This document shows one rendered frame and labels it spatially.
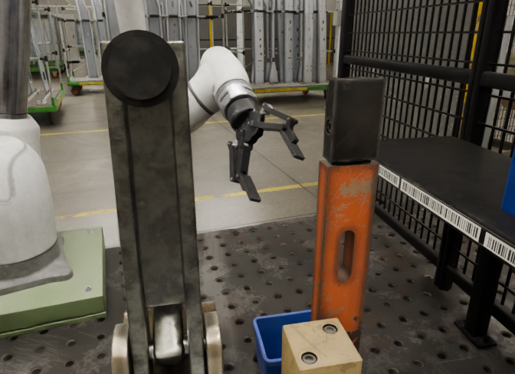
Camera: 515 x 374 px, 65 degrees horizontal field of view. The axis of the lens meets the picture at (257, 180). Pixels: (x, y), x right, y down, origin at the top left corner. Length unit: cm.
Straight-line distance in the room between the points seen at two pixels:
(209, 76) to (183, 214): 81
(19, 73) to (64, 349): 57
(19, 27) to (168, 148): 84
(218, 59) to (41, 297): 63
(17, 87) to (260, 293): 68
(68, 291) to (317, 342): 70
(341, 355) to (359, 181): 9
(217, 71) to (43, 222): 49
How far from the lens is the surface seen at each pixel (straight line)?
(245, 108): 90
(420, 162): 68
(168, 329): 23
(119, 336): 23
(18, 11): 102
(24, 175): 85
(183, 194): 19
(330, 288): 25
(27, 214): 86
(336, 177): 21
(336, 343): 23
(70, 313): 87
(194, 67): 739
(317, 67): 821
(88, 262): 96
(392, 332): 83
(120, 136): 19
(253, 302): 88
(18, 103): 104
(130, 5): 93
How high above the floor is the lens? 122
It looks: 20 degrees down
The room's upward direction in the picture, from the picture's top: straight up
